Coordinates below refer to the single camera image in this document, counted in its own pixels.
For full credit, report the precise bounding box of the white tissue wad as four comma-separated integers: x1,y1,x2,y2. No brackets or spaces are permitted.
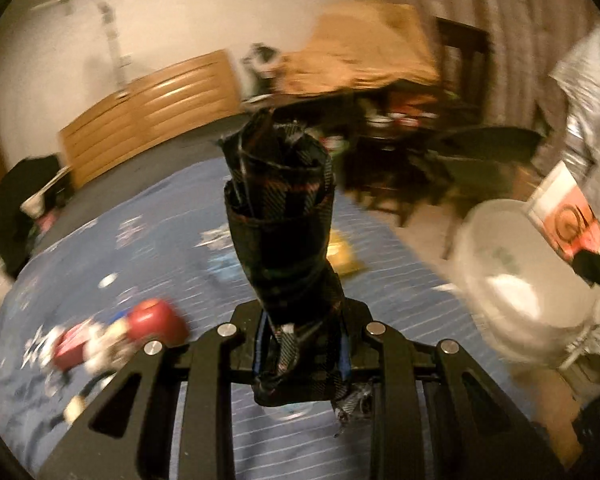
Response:
83,322,133,376

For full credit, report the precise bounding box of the black desk lamp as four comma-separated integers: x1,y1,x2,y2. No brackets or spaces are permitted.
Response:
242,44,282,106

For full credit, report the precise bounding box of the dark wooden chair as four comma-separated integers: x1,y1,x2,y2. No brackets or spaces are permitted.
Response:
432,16,493,126

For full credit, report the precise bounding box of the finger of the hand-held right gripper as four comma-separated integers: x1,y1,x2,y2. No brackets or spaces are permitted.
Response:
572,240,600,307

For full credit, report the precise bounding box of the white and red box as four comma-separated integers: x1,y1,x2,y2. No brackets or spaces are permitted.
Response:
525,160,600,262

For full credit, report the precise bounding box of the yellow snack packet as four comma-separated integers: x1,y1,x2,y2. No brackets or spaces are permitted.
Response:
327,230,369,276

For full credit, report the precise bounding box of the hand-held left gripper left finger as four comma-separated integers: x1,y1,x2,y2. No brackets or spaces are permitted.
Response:
40,302,271,480

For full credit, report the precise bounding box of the red apple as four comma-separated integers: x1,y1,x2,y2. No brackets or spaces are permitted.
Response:
127,299,190,349

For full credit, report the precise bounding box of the dark wooden desk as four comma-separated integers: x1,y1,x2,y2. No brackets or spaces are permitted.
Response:
240,80,441,128

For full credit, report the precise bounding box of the white plastic sheet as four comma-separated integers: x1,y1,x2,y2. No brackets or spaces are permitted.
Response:
547,25,600,241

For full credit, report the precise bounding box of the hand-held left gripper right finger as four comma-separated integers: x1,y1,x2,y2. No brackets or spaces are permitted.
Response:
337,300,566,480

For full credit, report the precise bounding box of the white plastic bucket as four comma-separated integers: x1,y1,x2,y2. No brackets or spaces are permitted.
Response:
450,197,600,367

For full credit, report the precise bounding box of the dark grey bed sheet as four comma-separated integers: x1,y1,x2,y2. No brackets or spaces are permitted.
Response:
72,110,261,196

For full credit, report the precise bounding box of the metal pole stand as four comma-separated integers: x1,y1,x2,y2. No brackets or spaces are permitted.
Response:
92,0,133,98

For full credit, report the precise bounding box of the dark wicker chair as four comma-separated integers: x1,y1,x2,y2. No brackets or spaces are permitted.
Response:
425,126,544,261

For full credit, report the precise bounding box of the black clothes pile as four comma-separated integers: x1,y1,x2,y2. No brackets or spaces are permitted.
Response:
0,152,74,281

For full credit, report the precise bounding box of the orange cloth cover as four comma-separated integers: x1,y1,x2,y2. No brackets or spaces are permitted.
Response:
280,0,443,97

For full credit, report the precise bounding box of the wooden bed headboard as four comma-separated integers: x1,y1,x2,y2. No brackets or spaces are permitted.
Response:
57,50,243,191

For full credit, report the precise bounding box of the black plaid cloth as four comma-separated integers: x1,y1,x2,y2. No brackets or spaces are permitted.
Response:
219,107,376,436

